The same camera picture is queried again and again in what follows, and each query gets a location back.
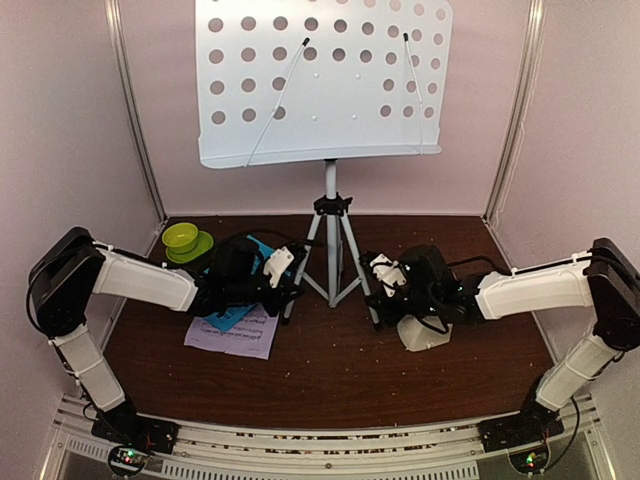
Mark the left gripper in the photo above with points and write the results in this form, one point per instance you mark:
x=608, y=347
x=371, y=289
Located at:
x=286, y=284

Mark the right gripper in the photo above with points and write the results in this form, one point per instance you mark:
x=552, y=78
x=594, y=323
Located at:
x=391, y=317

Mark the white perforated music stand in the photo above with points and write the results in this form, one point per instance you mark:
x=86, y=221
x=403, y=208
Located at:
x=281, y=82

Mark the blue sheet music page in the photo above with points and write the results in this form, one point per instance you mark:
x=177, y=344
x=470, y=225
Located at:
x=226, y=320

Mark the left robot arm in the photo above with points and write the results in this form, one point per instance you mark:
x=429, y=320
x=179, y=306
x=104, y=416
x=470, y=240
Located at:
x=80, y=274

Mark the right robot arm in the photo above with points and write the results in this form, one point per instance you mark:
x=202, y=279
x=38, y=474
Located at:
x=601, y=278

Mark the white metronome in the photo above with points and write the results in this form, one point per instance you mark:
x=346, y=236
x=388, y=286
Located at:
x=423, y=334

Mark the lilac sheet music page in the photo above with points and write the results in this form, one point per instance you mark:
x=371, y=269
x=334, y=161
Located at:
x=252, y=337

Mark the green bowl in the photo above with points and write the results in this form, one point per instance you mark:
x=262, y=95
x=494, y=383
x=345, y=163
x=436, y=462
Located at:
x=180, y=238

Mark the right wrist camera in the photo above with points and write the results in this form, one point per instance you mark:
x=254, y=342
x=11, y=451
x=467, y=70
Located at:
x=388, y=273

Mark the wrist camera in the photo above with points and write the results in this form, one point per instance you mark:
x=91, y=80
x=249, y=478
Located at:
x=277, y=264
x=388, y=273

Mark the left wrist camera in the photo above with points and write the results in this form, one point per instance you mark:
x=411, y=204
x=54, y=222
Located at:
x=277, y=264

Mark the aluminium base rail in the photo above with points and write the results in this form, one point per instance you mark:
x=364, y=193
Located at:
x=445, y=450

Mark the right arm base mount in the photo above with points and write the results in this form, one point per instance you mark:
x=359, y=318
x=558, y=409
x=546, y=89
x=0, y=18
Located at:
x=525, y=441

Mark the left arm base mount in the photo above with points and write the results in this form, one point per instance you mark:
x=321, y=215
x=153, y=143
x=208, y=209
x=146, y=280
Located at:
x=134, y=445

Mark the right aluminium corner post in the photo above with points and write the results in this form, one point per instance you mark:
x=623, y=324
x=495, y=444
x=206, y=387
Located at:
x=523, y=95

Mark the aluminium corner post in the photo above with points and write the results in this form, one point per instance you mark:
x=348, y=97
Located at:
x=523, y=95
x=118, y=41

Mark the left aluminium corner post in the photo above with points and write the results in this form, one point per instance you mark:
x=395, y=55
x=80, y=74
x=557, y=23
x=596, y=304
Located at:
x=118, y=41

